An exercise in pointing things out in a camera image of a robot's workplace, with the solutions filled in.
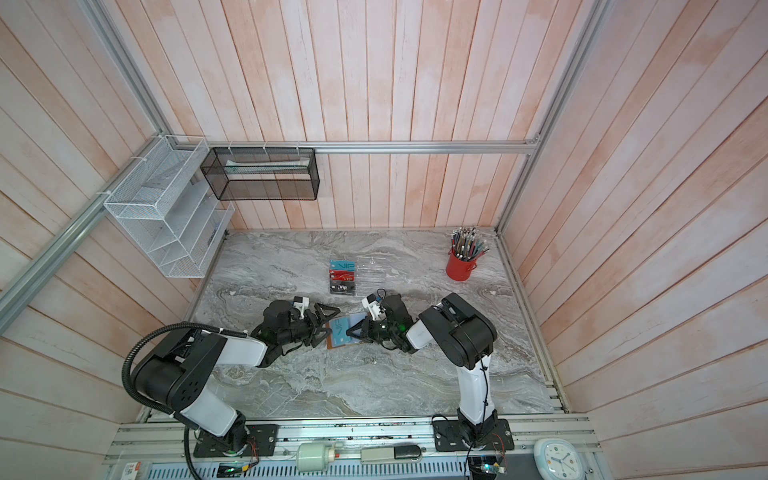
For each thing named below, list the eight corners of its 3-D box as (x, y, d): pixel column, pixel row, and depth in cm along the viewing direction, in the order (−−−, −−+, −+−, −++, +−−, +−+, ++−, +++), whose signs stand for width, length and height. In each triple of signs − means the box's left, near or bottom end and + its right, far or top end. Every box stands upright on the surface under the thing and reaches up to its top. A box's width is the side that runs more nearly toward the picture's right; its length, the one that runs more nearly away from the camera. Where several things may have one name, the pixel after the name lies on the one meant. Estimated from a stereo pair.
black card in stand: (330, 295, 104) (329, 289, 101) (331, 287, 106) (330, 281, 103) (355, 295, 104) (354, 289, 101) (355, 287, 106) (355, 281, 103)
